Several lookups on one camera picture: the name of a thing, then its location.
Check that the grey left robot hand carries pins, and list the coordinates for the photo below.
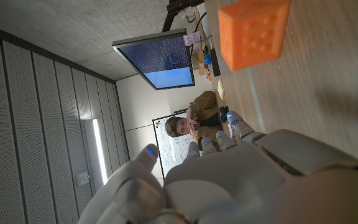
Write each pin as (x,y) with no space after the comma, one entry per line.
(244,180)

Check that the orange block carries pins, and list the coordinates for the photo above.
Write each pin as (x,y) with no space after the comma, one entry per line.
(250,34)

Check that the whiteboard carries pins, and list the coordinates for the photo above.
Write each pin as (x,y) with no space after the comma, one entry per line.
(169,149)

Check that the seated person in brown jacket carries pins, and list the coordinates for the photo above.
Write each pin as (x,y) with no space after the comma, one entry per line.
(204,107)

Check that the yellow sticky note pad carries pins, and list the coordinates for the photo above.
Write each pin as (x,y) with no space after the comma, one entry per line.
(221,88)

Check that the small black box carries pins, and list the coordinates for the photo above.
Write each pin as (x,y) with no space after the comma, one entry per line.
(215,62)

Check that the computer monitor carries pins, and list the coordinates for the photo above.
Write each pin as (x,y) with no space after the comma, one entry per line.
(160,62)

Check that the long ceiling light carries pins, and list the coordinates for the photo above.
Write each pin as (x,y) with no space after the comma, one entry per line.
(99,149)

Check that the small white ceiling fixture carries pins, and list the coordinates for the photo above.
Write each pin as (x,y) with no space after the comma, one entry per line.
(83,179)

